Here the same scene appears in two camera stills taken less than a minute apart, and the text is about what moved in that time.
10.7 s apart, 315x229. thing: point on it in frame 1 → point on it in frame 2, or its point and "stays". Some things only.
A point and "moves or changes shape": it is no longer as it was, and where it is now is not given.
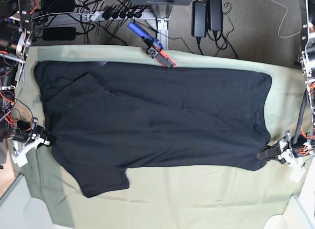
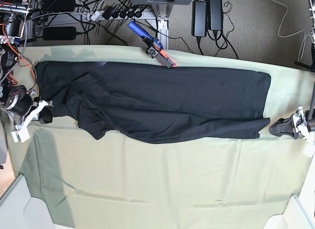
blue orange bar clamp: x=155 y=49 stays
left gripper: x=44 y=138 → x=45 y=116
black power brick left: x=59 y=33 stays
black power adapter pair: x=206 y=15 stays
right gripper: x=271 y=152 → x=288 y=126
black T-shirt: x=104 y=117 moves or changes shape
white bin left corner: x=19 y=210 stays
